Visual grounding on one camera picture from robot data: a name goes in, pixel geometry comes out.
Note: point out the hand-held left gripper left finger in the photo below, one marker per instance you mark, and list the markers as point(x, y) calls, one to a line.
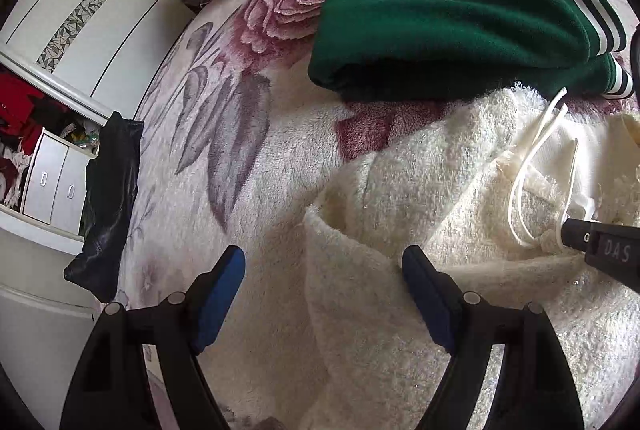
point(222, 290)

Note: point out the green garment with white stripes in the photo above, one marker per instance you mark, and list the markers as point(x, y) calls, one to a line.
point(425, 19)

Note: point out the white wardrobe drawer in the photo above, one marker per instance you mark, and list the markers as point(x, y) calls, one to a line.
point(42, 180)
point(72, 195)

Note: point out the black leather garment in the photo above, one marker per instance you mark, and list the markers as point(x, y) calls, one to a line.
point(107, 200)

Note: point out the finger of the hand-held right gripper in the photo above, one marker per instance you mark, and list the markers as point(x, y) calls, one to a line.
point(610, 250)

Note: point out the white wardrobe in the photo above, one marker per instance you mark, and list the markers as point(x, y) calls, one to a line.
point(100, 24)

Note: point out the floral plush blanket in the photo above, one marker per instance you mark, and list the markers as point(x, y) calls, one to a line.
point(240, 190)

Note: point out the cream fuzzy garment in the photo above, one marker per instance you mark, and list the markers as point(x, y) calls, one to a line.
point(425, 190)

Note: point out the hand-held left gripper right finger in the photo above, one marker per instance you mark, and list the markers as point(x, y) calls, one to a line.
point(425, 290)

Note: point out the red hanging clothes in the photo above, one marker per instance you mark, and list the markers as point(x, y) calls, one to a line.
point(20, 104)

